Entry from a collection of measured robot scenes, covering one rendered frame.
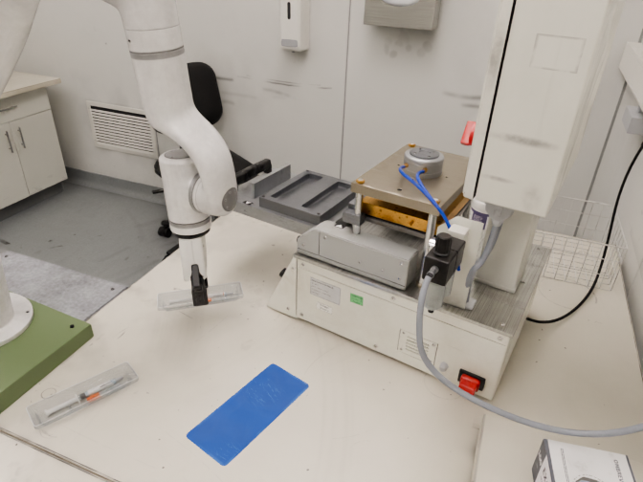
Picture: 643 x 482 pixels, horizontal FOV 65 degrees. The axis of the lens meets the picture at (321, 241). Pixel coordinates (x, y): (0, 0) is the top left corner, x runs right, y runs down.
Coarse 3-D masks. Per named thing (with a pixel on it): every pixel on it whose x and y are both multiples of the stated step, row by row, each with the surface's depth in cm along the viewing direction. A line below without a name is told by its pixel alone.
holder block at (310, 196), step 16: (304, 176) 127; (320, 176) 127; (272, 192) 117; (288, 192) 121; (304, 192) 118; (320, 192) 118; (336, 192) 122; (352, 192) 119; (272, 208) 115; (288, 208) 112; (304, 208) 111; (320, 208) 111; (336, 208) 114
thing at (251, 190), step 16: (256, 176) 131; (272, 176) 123; (288, 176) 130; (240, 192) 123; (256, 192) 120; (240, 208) 119; (256, 208) 116; (272, 224) 115; (288, 224) 113; (304, 224) 110
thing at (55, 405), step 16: (112, 368) 98; (128, 368) 98; (80, 384) 94; (96, 384) 94; (112, 384) 95; (48, 400) 91; (64, 400) 91; (80, 400) 91; (32, 416) 88; (48, 416) 88
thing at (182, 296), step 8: (208, 288) 114; (216, 288) 114; (224, 288) 114; (232, 288) 114; (240, 288) 114; (160, 296) 111; (168, 296) 111; (176, 296) 111; (184, 296) 111; (208, 296) 111; (216, 296) 111; (224, 296) 111; (160, 304) 109; (168, 304) 109; (176, 304) 109
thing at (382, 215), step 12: (372, 204) 100; (384, 204) 100; (456, 204) 101; (468, 204) 109; (372, 216) 101; (384, 216) 99; (396, 216) 98; (408, 216) 96; (420, 216) 96; (396, 228) 99; (408, 228) 98; (420, 228) 96
